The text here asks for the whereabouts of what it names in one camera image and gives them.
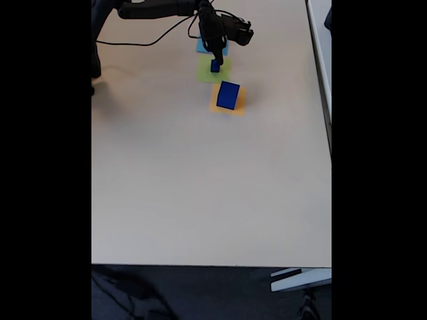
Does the blue paper square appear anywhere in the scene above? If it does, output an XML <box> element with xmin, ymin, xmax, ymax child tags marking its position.
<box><xmin>195</xmin><ymin>35</ymin><xmax>230</xmax><ymax>56</ymax></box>

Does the green paper square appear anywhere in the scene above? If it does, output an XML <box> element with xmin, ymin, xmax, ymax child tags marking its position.
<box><xmin>195</xmin><ymin>55</ymin><xmax>232</xmax><ymax>84</ymax></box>

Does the orange paper square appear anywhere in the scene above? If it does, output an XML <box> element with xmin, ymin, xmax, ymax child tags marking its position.
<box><xmin>209</xmin><ymin>83</ymin><xmax>248</xmax><ymax>117</ymax></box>

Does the large blue cube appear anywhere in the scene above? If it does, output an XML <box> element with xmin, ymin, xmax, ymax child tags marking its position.
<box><xmin>216</xmin><ymin>80</ymin><xmax>241</xmax><ymax>111</ymax></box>

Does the white neighbouring table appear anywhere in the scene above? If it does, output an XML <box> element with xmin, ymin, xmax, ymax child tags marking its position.
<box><xmin>305</xmin><ymin>0</ymin><xmax>332</xmax><ymax>157</ymax></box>

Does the white table foot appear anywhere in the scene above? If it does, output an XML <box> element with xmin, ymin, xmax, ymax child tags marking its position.
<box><xmin>270</xmin><ymin>267</ymin><xmax>332</xmax><ymax>293</ymax></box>

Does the black camera box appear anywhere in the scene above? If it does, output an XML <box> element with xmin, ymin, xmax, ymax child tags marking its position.
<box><xmin>225</xmin><ymin>15</ymin><xmax>254</xmax><ymax>47</ymax></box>

